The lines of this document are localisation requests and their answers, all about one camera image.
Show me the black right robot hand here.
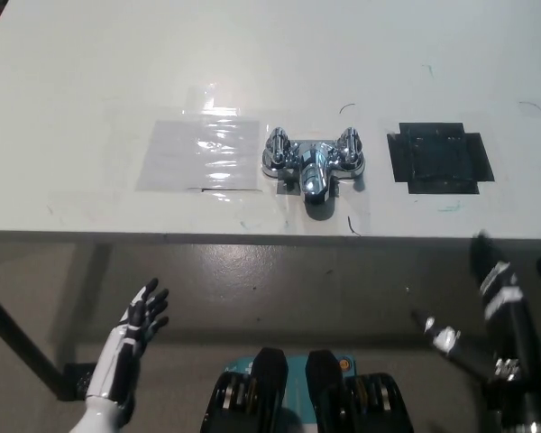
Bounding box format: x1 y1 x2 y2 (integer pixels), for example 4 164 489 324
409 232 541 389

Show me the black table foot plate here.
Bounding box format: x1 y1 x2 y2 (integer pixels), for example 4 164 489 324
62 363 101 402

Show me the black table leg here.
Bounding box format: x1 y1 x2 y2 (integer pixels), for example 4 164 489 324
0 281 67 401

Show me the chrome faucet handle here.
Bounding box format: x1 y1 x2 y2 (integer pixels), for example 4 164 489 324
263 126 292 165
335 127 366 166

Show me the chrome faucet body with spout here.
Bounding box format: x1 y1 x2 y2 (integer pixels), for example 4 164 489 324
260 137 367 205

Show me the black tape patch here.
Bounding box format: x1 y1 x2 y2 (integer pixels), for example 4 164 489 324
386 122 496 196

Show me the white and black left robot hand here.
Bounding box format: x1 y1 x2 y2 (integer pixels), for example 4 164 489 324
84 278 170 402

